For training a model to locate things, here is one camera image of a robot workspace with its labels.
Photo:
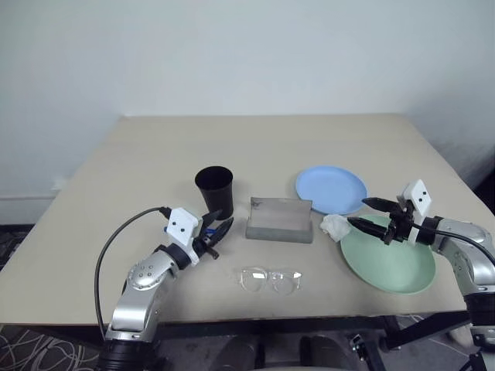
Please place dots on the blue plate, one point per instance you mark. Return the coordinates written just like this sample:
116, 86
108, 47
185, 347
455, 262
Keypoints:
328, 189

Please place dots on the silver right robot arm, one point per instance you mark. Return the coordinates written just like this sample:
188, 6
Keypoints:
472, 239

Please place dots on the green plate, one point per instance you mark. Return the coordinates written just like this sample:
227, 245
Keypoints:
386, 266

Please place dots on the black plastic cup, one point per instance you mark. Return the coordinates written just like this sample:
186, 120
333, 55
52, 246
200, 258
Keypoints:
216, 197

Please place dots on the small black connector plug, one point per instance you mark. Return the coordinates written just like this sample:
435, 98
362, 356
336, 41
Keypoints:
357, 346

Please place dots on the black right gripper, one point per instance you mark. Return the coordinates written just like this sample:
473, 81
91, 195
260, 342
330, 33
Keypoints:
398, 228

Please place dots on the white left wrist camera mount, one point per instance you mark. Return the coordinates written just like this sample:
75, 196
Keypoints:
181, 226

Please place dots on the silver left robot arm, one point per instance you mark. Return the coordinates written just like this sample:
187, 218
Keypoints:
143, 274

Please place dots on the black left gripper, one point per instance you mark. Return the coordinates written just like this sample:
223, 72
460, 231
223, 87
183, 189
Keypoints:
203, 243

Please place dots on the white crumpled tissue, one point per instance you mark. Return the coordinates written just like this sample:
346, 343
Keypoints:
335, 228

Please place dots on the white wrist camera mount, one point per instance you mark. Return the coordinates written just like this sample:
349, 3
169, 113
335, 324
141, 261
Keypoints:
419, 197
181, 226

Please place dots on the grey glasses case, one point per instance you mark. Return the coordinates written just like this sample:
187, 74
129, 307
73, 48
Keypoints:
278, 224

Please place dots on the clear frame glasses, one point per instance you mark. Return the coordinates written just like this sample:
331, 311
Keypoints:
251, 278

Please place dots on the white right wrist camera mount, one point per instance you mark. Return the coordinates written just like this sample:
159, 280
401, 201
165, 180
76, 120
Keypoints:
419, 197

